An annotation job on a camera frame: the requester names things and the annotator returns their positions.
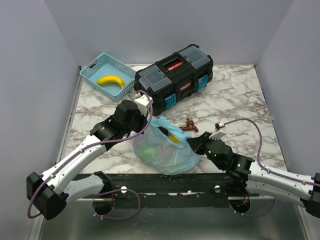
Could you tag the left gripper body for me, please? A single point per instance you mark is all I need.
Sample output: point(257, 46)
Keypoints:
point(137, 126)

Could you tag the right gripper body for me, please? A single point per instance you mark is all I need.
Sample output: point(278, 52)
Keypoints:
point(207, 152)

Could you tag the light blue plastic bag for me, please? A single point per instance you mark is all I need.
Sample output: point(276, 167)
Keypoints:
point(173, 153)

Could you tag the green fake apple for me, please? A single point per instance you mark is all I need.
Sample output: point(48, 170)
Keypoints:
point(147, 153)

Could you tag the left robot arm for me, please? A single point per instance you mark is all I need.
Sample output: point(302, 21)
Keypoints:
point(49, 192)

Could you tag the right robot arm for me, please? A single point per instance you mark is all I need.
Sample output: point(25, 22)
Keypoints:
point(257, 178)

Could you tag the yellow fake banana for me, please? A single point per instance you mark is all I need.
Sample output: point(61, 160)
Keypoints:
point(111, 79)

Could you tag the light blue plastic basket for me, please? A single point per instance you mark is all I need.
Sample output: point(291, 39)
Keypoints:
point(105, 65)

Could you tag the black plastic toolbox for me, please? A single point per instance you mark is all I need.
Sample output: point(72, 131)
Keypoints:
point(175, 77)

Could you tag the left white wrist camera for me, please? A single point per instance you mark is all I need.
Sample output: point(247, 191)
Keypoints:
point(142, 102)

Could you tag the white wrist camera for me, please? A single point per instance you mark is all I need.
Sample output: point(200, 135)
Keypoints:
point(219, 131)
point(142, 102)

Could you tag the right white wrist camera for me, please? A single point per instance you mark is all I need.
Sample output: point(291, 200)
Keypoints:
point(219, 131)

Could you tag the black mounting rail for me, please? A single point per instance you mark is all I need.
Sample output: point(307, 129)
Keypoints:
point(188, 190)

